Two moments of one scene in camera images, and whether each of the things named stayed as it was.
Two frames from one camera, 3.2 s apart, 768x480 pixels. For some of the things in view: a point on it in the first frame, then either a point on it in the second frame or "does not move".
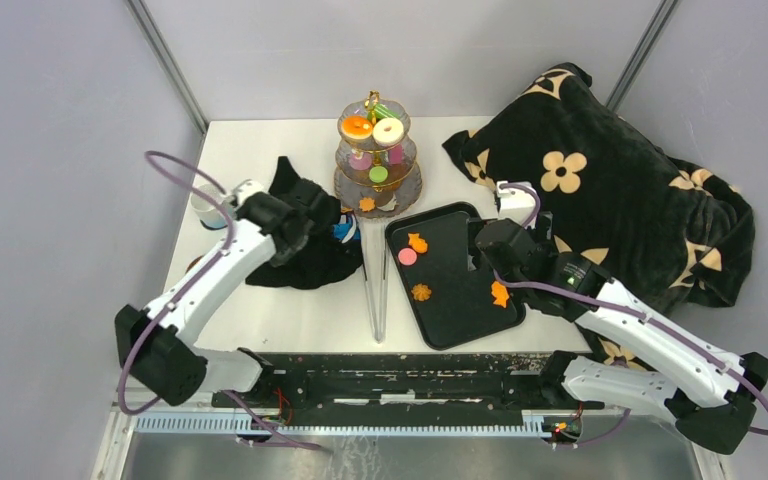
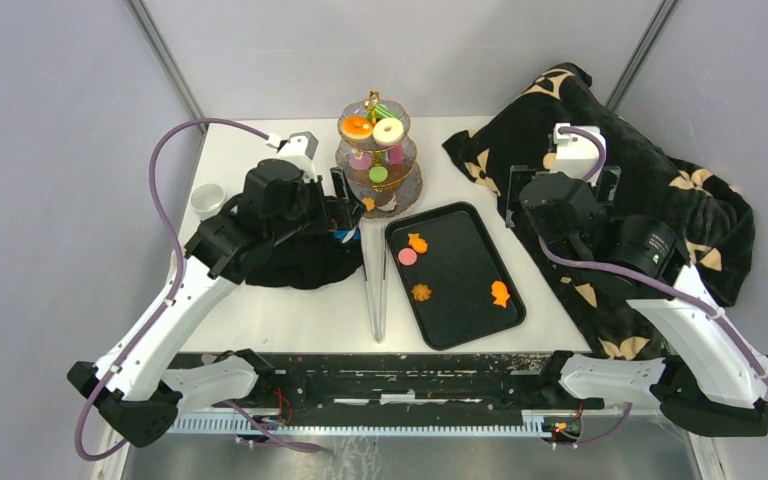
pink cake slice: (396, 155) does not move
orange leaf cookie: (366, 204) does not move
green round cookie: (378, 174) does not move
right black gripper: (541, 230) → (515, 206)
